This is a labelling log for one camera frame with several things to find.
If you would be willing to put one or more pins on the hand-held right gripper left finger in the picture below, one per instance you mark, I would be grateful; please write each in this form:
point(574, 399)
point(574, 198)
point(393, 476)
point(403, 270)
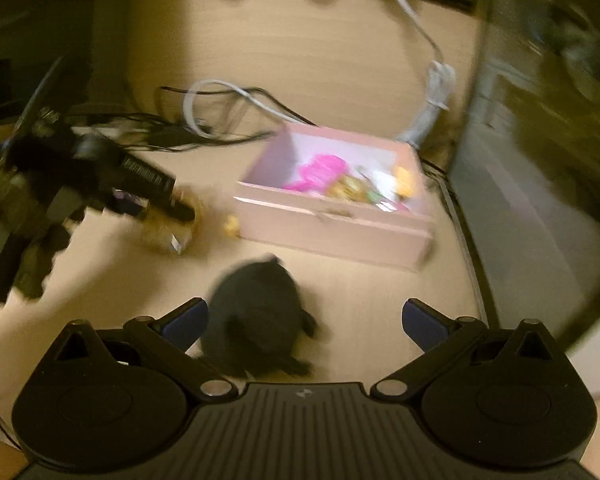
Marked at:
point(185, 322)

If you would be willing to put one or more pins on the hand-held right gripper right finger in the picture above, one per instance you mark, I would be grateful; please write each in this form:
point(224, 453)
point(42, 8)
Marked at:
point(422, 325)

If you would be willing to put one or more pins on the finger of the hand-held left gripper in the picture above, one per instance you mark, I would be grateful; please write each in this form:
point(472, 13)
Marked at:
point(155, 207)
point(147, 175)

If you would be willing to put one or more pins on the bun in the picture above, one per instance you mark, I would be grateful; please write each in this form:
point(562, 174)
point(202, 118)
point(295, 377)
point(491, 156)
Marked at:
point(172, 232)

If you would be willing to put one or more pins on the dark grey plush toy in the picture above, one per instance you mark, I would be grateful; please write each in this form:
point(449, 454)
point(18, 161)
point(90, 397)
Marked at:
point(257, 315)

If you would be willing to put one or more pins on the pink cardboard box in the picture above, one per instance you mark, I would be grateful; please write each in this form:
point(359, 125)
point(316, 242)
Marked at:
point(330, 225)

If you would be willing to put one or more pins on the sliced bread packet with labels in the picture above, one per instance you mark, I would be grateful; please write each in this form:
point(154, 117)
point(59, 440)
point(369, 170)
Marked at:
point(352, 187)

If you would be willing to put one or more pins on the pink plastic basket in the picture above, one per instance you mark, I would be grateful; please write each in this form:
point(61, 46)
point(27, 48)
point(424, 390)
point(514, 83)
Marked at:
point(317, 172)

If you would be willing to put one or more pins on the black monitor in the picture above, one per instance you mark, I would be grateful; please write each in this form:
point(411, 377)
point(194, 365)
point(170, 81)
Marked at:
point(35, 60)

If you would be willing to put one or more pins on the computer case with glass panel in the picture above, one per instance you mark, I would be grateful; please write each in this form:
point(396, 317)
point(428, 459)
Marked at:
point(545, 160)

